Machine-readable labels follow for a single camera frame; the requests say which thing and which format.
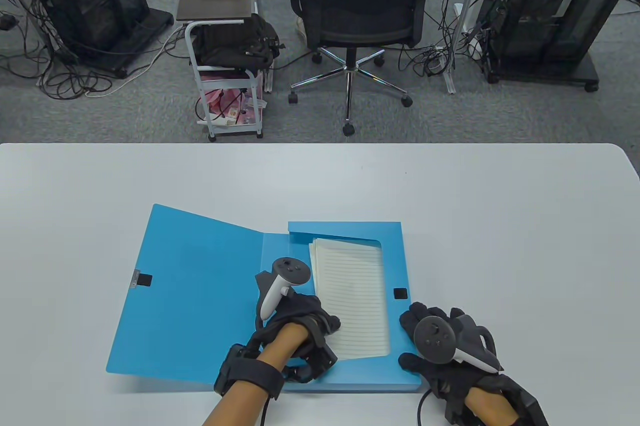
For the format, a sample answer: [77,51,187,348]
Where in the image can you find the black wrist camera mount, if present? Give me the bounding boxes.
[442,374,551,426]
[214,316,339,399]

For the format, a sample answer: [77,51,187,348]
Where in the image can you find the black cable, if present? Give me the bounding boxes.
[416,389,437,426]
[257,392,274,426]

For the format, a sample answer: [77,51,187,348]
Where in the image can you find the tangle of black floor cables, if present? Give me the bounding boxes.
[397,0,501,78]
[0,0,187,100]

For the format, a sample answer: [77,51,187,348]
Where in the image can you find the blue file box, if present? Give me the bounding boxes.
[106,204,423,393]

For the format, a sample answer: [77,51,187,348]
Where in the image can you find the black bag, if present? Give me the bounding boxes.
[191,13,281,71]

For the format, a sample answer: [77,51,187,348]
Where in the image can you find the person's left hand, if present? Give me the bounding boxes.
[255,295,342,337]

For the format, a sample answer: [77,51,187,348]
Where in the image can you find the white cart with brown top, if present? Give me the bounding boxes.
[176,0,266,142]

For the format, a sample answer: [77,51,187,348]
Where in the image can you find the black equipment rack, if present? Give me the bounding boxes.
[480,0,636,93]
[19,0,175,79]

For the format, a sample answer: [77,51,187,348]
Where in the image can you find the stack of lined papers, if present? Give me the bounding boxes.
[309,238,391,360]

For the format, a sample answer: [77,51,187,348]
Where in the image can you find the person's right hand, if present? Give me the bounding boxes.
[398,302,506,422]

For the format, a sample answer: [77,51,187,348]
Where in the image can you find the pink packets in cart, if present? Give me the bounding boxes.
[201,71,261,126]

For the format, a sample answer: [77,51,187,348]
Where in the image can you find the person's right forearm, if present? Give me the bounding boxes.
[462,386,519,426]

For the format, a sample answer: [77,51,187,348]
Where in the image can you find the person's left forearm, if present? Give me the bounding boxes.
[202,322,310,426]

